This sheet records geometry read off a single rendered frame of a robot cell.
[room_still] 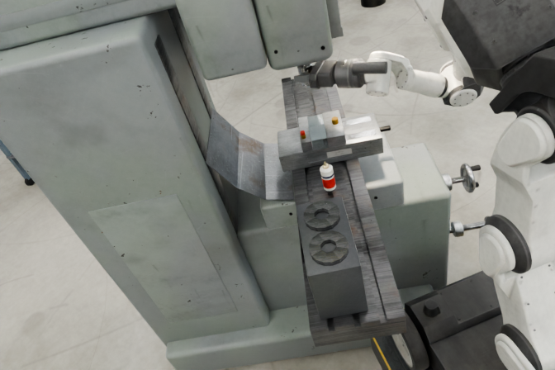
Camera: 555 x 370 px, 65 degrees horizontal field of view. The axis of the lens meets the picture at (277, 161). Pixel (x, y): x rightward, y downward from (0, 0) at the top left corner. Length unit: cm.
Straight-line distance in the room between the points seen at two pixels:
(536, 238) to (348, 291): 42
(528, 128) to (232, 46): 75
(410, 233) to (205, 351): 101
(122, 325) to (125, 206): 121
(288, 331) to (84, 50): 137
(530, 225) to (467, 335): 56
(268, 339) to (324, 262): 106
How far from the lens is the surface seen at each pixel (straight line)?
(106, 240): 163
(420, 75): 138
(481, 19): 89
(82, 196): 149
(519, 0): 90
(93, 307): 276
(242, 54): 124
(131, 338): 252
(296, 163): 149
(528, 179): 97
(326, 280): 101
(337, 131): 145
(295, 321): 201
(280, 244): 169
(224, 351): 206
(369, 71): 128
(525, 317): 129
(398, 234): 174
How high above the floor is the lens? 192
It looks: 39 degrees down
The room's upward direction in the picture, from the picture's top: 16 degrees counter-clockwise
